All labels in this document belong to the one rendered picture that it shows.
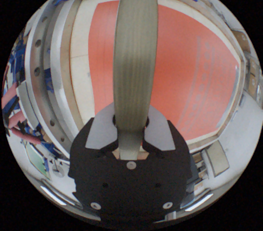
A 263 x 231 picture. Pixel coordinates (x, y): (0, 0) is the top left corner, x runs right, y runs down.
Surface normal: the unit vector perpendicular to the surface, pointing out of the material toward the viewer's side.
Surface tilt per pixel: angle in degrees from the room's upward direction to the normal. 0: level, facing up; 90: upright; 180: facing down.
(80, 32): 0
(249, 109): 90
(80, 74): 0
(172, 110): 0
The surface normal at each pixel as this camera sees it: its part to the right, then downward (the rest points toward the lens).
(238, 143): -1.00, -0.04
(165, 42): 0.02, 0.48
